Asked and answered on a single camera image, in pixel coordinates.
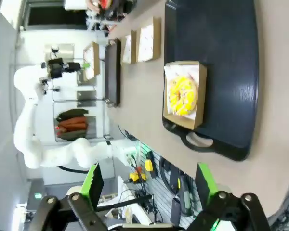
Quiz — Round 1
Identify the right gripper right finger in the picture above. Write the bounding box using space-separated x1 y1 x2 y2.
187 162 272 231

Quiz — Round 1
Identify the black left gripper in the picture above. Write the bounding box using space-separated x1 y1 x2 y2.
48 58 90 79

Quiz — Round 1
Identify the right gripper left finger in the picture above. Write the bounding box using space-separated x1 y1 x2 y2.
26 163 109 231

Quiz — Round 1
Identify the white printed paper liner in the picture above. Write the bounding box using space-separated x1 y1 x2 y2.
83 45 94 80
122 35 132 64
164 62 200 121
137 24 155 62

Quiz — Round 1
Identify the brown cardboard box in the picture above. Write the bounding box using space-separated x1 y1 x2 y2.
83 41 101 82
137 16 161 63
122 30 137 64

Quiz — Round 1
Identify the yellow sprinkle donut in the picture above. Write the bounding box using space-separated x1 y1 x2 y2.
163 60 208 131

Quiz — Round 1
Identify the yellow sprinkled donut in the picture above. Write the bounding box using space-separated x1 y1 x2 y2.
168 75 198 116

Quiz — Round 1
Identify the person's right hand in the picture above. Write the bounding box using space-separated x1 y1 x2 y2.
86 0 104 12

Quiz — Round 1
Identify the grey handheld controller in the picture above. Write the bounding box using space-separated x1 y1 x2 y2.
178 175 191 215

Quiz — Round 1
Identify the grey metal panel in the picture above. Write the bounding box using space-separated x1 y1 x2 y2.
76 90 97 108

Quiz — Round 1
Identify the black rod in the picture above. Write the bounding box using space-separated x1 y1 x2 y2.
96 194 153 213

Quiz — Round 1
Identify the black rectangular device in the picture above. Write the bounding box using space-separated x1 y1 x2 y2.
170 197 182 224

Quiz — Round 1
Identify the white power strip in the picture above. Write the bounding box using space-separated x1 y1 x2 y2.
125 146 142 167

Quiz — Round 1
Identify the olive orange bundle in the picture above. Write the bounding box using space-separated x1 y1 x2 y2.
54 108 90 142

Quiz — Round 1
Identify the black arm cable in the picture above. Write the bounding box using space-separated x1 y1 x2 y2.
59 165 90 174

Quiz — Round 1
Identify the dark brown handled serving tray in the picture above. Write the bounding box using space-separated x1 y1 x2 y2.
104 38 122 108

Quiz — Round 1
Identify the black handled serving tray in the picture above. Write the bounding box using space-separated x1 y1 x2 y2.
162 0 260 161

